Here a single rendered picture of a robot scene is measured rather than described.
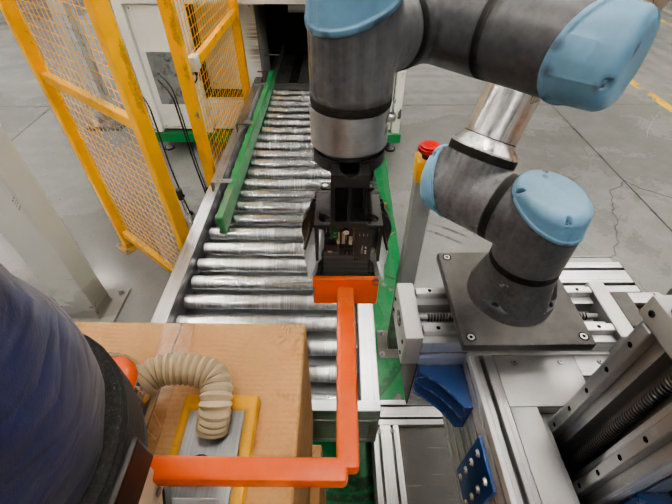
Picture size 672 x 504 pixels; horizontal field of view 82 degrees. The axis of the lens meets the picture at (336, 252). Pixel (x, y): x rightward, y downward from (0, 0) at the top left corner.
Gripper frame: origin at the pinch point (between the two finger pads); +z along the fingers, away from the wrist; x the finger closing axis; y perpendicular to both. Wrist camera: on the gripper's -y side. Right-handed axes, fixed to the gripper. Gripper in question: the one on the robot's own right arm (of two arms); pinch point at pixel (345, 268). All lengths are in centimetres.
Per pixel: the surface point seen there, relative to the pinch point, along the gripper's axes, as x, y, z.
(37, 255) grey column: -126, -78, 74
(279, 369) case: -9.5, 8.0, 13.2
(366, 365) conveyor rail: 7, -21, 61
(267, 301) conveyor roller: -25, -48, 65
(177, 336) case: -26.2, 2.5, 13.0
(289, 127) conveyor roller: -29, -175, 64
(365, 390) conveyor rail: 7, -13, 61
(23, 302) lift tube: -17.5, 24.9, -23.1
